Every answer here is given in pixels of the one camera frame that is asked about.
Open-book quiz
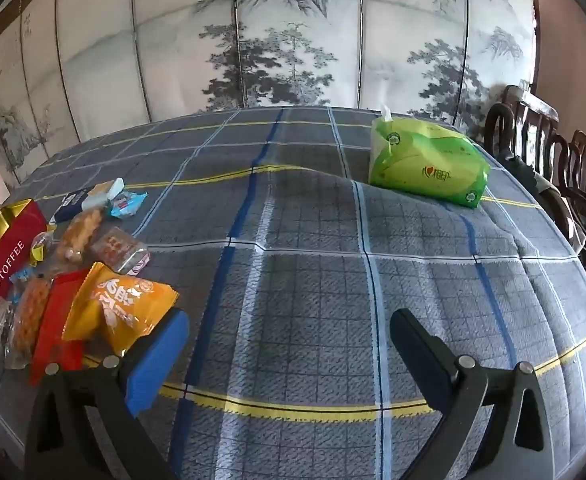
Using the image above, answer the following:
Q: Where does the green tissue pack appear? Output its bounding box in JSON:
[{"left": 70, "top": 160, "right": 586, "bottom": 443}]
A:
[{"left": 368, "top": 105, "right": 492, "bottom": 210}]

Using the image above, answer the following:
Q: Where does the clear red-print snack packet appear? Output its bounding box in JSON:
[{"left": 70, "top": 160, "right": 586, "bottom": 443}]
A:
[{"left": 90, "top": 226, "right": 151, "bottom": 277}]

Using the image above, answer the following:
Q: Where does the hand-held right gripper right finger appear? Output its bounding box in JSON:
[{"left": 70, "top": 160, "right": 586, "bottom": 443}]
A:
[{"left": 389, "top": 308, "right": 566, "bottom": 480}]

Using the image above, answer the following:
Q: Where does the small yellow snack packet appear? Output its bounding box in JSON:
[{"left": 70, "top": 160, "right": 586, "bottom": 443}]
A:
[{"left": 29, "top": 232, "right": 57, "bottom": 264}]

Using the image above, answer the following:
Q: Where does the red snack packet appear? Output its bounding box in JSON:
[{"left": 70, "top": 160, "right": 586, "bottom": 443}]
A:
[{"left": 28, "top": 269, "right": 91, "bottom": 386}]

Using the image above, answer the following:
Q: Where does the clear fried snack packet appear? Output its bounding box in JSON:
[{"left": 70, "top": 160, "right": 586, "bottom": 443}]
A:
[{"left": 54, "top": 208, "right": 107, "bottom": 267}]

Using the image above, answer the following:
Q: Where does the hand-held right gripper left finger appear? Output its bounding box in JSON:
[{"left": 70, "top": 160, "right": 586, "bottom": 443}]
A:
[{"left": 23, "top": 307, "right": 191, "bottom": 480}]

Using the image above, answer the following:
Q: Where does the gold metal tray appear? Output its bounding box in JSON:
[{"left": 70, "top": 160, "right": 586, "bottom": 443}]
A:
[{"left": 0, "top": 199, "right": 49, "bottom": 361}]

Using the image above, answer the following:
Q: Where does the clear peanut brittle packet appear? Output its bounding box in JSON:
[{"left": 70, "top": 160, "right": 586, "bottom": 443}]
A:
[{"left": 4, "top": 277, "right": 52, "bottom": 370}]

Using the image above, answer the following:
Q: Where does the ink painting folding screen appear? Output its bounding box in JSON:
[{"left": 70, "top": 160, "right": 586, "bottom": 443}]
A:
[{"left": 0, "top": 0, "right": 541, "bottom": 186}]

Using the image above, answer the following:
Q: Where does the light blue candy packet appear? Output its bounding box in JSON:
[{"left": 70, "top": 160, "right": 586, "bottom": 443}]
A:
[{"left": 110, "top": 191, "right": 149, "bottom": 220}]

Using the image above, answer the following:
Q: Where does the dark wooden chair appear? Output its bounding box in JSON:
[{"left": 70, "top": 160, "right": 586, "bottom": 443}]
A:
[
  {"left": 484, "top": 85, "right": 561, "bottom": 161},
  {"left": 548, "top": 130, "right": 586, "bottom": 273}
]

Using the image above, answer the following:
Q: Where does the navy blue snack packet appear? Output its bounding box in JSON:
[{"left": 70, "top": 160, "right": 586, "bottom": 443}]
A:
[{"left": 53, "top": 178, "right": 125, "bottom": 224}]

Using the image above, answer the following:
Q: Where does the plaid tablecloth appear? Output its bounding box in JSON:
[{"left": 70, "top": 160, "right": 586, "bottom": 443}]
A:
[{"left": 0, "top": 105, "right": 586, "bottom": 480}]

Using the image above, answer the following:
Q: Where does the orange snack packet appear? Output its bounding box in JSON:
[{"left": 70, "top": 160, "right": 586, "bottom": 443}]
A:
[{"left": 62, "top": 262, "right": 180, "bottom": 356}]

